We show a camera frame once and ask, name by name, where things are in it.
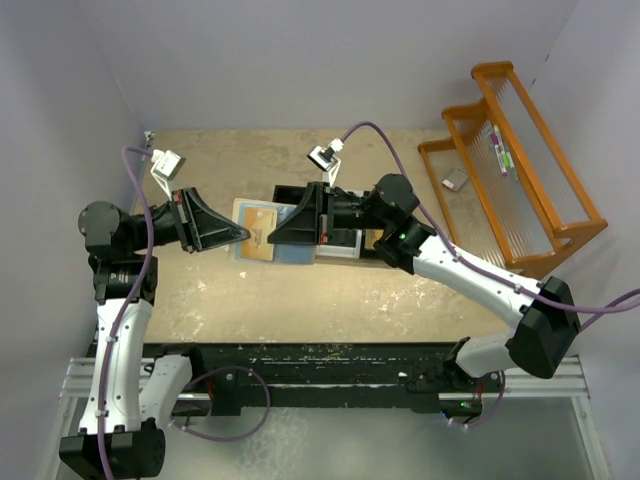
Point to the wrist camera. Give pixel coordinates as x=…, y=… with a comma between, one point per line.
x=326, y=159
x=165, y=165

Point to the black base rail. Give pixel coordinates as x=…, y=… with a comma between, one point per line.
x=420, y=377

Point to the markers on rack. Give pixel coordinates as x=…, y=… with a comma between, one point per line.
x=506, y=163

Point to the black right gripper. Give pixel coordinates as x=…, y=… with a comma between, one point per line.
x=314, y=221

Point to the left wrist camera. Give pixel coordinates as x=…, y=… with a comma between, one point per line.
x=165, y=165

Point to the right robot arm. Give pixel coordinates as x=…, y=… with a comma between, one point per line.
x=541, y=325

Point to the orange wooden rack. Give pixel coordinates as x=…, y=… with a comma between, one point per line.
x=529, y=227

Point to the small grey red box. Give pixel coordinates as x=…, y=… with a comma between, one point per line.
x=455, y=179

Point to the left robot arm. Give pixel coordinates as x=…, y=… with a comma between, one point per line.
x=121, y=434

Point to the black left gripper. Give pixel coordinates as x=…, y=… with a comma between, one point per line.
x=198, y=225

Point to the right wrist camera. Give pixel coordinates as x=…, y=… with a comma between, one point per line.
x=326, y=159

